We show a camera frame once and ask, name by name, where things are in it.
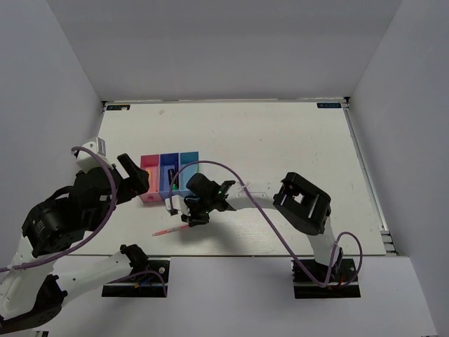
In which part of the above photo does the right blue corner label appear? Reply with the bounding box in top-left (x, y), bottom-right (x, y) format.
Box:
top-left (316, 102), bottom-right (342, 109)

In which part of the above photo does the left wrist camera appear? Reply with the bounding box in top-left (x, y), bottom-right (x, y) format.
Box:
top-left (72, 137), bottom-right (109, 173)

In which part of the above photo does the green capped black highlighter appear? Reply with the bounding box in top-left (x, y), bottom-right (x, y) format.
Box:
top-left (168, 168), bottom-right (178, 188)

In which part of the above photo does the dark blue container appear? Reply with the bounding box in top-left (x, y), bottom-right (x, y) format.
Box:
top-left (159, 152), bottom-right (180, 201)

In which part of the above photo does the left blue corner label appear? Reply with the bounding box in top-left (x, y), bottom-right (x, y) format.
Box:
top-left (106, 105), bottom-right (130, 111)

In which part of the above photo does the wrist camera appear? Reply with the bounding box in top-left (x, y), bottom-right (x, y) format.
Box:
top-left (165, 195), bottom-right (189, 216)
top-left (72, 137), bottom-right (109, 173)

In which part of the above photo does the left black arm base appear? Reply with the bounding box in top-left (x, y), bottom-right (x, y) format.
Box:
top-left (101, 258), bottom-right (170, 298)

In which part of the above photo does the pink container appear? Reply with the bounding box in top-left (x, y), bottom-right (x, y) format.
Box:
top-left (140, 154), bottom-right (162, 204)

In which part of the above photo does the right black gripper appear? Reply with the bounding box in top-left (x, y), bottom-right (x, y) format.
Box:
top-left (182, 196), bottom-right (215, 228)

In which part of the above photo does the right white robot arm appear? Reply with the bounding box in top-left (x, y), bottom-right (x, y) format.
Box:
top-left (173, 172), bottom-right (342, 283)

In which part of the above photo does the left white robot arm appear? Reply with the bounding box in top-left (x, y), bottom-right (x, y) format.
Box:
top-left (1, 154), bottom-right (149, 334)

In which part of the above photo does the blue corner label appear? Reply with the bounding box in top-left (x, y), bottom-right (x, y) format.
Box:
top-left (106, 105), bottom-right (130, 111)
top-left (316, 102), bottom-right (342, 109)

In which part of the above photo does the light blue container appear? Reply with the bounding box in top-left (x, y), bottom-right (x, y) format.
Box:
top-left (179, 152), bottom-right (199, 197)

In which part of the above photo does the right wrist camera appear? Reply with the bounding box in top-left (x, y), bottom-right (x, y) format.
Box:
top-left (165, 195), bottom-right (189, 216)

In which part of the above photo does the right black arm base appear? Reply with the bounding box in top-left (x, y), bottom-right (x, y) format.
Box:
top-left (290, 258), bottom-right (362, 300)

